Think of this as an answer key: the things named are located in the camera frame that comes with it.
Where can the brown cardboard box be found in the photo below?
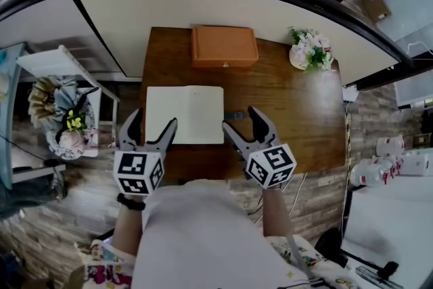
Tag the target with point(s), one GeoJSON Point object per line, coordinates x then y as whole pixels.
{"type": "Point", "coordinates": [375, 5]}

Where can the pale blue desk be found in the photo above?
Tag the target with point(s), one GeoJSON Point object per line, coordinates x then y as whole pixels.
{"type": "Point", "coordinates": [6, 111]}

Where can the white appliance box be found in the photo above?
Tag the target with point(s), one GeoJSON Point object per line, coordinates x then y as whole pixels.
{"type": "Point", "coordinates": [417, 164]}

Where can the wrapped flower bouquet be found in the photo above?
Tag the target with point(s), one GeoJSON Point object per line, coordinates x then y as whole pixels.
{"type": "Point", "coordinates": [54, 101]}

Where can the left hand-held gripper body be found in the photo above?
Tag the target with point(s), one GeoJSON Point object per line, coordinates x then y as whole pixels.
{"type": "Point", "coordinates": [132, 166]}

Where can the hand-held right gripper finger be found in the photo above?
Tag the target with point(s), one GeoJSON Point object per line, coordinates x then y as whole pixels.
{"type": "Point", "coordinates": [238, 142]}
{"type": "Point", "coordinates": [272, 135]}

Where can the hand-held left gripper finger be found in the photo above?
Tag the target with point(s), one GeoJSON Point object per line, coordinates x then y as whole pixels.
{"type": "Point", "coordinates": [165, 142]}
{"type": "Point", "coordinates": [124, 137]}

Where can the person's cartoon print shirt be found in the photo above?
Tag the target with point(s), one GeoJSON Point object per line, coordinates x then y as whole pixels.
{"type": "Point", "coordinates": [101, 270]}

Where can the cream partition with black rail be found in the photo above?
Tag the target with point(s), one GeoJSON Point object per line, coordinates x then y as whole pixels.
{"type": "Point", "coordinates": [203, 3]}

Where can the white pot with flowers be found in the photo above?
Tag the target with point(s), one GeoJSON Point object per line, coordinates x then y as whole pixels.
{"type": "Point", "coordinates": [309, 50]}

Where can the person's grey top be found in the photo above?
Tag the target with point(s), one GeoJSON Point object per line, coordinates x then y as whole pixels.
{"type": "Point", "coordinates": [203, 240]}

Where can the orange wooden box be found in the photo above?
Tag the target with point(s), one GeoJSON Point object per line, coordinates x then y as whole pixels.
{"type": "Point", "coordinates": [223, 45]}

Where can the white power adapter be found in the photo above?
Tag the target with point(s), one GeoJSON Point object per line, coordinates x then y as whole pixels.
{"type": "Point", "coordinates": [350, 93]}

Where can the person's right forearm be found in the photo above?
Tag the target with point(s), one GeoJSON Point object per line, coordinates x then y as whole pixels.
{"type": "Point", "coordinates": [275, 213]}

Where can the white chair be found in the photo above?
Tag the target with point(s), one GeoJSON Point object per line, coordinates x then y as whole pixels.
{"type": "Point", "coordinates": [64, 62]}

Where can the clear water jug red label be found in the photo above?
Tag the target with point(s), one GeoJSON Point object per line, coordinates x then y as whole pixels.
{"type": "Point", "coordinates": [390, 145]}
{"type": "Point", "coordinates": [370, 172]}

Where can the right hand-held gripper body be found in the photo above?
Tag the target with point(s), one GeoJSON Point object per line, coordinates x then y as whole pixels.
{"type": "Point", "coordinates": [274, 162]}

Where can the black wrist watch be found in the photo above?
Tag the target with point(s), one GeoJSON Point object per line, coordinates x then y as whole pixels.
{"type": "Point", "coordinates": [130, 203]}

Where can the person's left forearm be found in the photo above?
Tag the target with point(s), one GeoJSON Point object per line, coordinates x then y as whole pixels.
{"type": "Point", "coordinates": [126, 230]}

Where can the blue notebook with strap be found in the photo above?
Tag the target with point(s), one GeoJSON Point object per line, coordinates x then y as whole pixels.
{"type": "Point", "coordinates": [184, 111]}

